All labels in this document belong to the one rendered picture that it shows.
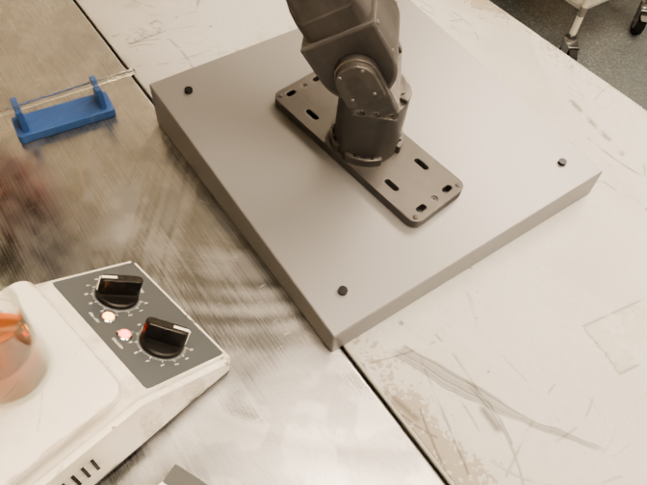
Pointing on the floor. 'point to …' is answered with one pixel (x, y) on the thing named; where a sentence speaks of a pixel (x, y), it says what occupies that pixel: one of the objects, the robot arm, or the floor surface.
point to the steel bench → (179, 277)
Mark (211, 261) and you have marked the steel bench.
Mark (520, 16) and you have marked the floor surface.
